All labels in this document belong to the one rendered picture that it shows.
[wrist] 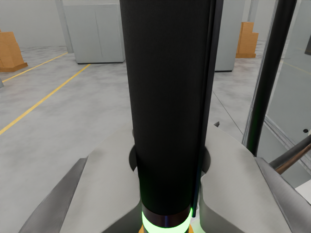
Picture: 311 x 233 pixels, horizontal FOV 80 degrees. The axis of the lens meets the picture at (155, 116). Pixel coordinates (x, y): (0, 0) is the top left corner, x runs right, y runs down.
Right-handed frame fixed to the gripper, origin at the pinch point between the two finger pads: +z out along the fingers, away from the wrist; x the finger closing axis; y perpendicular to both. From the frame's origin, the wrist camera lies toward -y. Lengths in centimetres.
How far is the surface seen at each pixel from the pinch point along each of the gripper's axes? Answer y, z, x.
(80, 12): -15, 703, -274
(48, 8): -48, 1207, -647
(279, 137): 62, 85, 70
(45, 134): 159, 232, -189
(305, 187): 33, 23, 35
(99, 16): -2, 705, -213
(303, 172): 66, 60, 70
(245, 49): 127, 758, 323
